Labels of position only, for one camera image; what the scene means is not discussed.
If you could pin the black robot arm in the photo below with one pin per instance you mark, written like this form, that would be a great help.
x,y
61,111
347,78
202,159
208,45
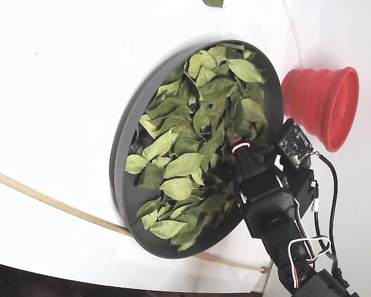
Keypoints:
x,y
275,244

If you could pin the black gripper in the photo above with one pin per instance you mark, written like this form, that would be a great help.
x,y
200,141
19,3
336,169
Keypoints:
x,y
256,187

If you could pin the dark grey round bowl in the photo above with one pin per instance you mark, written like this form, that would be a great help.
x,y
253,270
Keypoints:
x,y
204,244

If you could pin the pile of green leaves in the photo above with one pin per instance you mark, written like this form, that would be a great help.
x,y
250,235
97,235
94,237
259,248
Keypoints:
x,y
185,164

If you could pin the black camera module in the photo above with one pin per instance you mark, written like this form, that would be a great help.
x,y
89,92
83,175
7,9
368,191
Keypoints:
x,y
293,142

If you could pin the stray green leaf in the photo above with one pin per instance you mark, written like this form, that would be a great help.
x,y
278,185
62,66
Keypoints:
x,y
214,2

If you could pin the red collapsible silicone cup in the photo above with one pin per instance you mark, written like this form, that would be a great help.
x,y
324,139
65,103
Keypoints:
x,y
321,102

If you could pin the beige tube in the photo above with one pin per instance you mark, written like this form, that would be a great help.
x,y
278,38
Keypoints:
x,y
49,202

